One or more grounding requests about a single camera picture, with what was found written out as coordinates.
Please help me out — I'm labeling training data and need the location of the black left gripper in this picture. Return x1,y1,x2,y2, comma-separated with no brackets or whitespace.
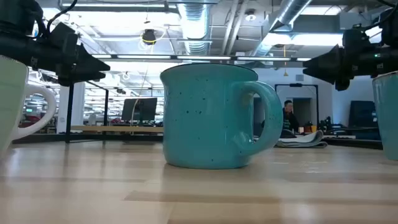
55,43,111,87

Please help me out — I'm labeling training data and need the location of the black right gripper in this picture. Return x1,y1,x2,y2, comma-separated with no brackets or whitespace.
303,44,357,91

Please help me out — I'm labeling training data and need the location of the pale green mug white handle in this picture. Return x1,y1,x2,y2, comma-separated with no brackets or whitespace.
0,55,58,153

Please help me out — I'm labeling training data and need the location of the teal mug white handle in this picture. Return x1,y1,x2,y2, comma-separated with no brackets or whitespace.
372,70,398,161

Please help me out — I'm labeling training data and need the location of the dark blue panel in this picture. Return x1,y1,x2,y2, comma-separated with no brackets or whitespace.
348,100,379,141

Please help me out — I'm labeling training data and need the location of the person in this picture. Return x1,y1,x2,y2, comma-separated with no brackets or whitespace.
280,100,300,138

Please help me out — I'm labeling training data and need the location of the black computer monitor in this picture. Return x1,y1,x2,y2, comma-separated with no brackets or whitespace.
121,97,159,123

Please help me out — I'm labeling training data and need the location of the grey folded cloth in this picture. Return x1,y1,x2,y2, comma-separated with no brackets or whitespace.
275,129,328,149

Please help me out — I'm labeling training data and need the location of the teal speckled mug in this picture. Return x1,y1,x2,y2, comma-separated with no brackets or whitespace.
159,63,284,170

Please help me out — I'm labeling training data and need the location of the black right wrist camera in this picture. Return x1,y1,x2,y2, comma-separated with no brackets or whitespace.
341,24,368,48

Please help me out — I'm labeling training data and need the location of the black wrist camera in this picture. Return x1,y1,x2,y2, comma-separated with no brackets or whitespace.
46,22,79,52
341,24,368,48

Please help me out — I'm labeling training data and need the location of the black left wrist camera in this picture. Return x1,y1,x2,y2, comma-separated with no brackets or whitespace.
46,22,79,52

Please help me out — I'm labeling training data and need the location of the black cable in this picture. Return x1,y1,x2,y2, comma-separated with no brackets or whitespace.
45,0,78,34

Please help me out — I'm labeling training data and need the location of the silver smooth ceiling duct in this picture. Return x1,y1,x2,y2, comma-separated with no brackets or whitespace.
251,0,313,57

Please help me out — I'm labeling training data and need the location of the black overhead camera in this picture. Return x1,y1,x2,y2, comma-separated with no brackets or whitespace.
141,29,157,46

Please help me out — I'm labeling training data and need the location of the silver ribbed ceiling duct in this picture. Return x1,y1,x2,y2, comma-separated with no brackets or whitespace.
176,0,216,57

